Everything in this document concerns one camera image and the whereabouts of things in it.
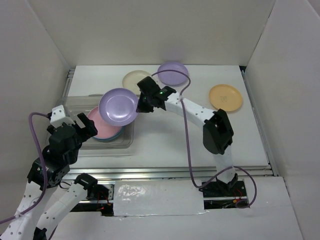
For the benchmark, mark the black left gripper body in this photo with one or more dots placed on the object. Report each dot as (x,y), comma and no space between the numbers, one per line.
(74,156)

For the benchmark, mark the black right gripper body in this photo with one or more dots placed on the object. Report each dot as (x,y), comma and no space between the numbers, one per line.
(146,98)

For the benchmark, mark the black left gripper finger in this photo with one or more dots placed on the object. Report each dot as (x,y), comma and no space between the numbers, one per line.
(82,135)
(84,121)

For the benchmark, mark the pink plate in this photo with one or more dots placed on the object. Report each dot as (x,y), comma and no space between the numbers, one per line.
(95,116)

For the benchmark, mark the blue plate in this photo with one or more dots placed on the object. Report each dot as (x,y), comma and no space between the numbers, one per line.
(110,138)

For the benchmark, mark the purple plate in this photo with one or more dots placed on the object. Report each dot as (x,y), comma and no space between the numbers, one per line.
(171,73)
(118,106)

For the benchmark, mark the cream plate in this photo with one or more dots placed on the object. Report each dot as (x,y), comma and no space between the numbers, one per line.
(131,79)

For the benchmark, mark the orange plate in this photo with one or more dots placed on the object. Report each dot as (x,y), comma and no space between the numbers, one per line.
(225,97)

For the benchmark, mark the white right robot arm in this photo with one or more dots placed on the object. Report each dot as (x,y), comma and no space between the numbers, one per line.
(217,132)

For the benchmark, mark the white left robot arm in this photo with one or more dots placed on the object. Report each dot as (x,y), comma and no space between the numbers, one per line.
(31,220)

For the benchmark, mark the clear plastic bin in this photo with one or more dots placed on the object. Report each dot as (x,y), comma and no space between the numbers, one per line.
(75,105)

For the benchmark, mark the white cover panel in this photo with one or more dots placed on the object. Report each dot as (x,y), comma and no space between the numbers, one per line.
(157,198)

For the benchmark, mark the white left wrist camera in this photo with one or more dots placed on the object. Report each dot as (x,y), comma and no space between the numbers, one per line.
(60,117)

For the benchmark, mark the aluminium rail frame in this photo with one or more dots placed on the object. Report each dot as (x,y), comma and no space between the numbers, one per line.
(158,149)

